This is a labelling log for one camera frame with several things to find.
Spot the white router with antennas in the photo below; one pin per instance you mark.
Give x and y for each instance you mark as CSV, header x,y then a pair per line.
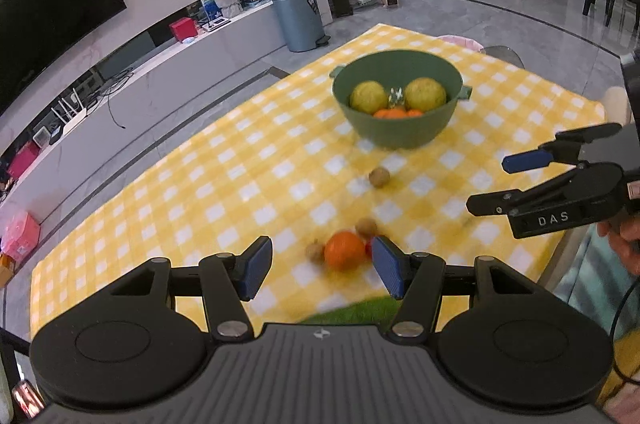
x,y
72,119

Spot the orange tangerine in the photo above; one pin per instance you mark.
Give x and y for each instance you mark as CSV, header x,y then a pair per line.
x,y
389,114
414,113
345,250

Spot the pink storage box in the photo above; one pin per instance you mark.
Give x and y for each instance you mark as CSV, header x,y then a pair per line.
x,y
21,234

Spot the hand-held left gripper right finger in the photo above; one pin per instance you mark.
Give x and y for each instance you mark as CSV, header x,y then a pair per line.
x,y
387,266

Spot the pink lined waste basket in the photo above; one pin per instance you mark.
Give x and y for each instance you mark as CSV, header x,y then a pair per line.
x,y
460,41

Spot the orange cardboard box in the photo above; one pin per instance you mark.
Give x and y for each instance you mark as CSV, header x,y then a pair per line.
x,y
6,270

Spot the large yellow-green pear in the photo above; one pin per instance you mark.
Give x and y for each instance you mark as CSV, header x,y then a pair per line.
x,y
369,96

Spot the small digital scale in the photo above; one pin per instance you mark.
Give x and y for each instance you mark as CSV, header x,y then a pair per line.
x,y
215,24

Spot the beige chair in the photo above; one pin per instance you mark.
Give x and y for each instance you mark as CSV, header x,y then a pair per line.
x,y
615,104

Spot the white marble television console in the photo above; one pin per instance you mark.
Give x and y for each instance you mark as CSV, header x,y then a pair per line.
x,y
150,84

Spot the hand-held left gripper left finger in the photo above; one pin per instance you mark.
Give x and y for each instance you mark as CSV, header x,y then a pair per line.
x,y
255,269

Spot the green cucumber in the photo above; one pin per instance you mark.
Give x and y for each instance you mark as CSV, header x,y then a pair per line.
x,y
350,313

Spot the blue-grey pedal bin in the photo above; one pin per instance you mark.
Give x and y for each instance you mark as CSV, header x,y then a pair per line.
x,y
297,16

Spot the red box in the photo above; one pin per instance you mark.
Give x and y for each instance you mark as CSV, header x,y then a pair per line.
x,y
183,29

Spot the yellow checked tablecloth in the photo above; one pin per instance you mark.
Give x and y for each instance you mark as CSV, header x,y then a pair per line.
x,y
225,184

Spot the magenta box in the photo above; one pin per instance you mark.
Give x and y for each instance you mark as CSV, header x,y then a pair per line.
x,y
22,159

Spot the person's right hand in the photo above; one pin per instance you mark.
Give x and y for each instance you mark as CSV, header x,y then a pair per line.
x,y
620,241

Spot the blushed yellow-green pear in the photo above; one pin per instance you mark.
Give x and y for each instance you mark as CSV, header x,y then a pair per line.
x,y
425,94

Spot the black flat television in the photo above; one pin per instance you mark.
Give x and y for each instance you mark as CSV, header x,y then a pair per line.
x,y
55,14

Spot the small brown longan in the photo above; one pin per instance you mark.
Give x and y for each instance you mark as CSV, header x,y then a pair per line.
x,y
379,177
366,227
315,250

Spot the striped teal clothing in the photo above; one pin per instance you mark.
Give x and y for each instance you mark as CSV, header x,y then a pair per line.
x,y
585,284

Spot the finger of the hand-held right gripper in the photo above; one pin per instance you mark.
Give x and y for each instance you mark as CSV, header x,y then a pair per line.
x,y
525,161
550,191

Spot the green colander bowl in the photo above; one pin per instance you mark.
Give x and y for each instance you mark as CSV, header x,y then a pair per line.
x,y
400,131

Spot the transparent plastic chair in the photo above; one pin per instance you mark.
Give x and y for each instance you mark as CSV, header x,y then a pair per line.
x,y
505,55

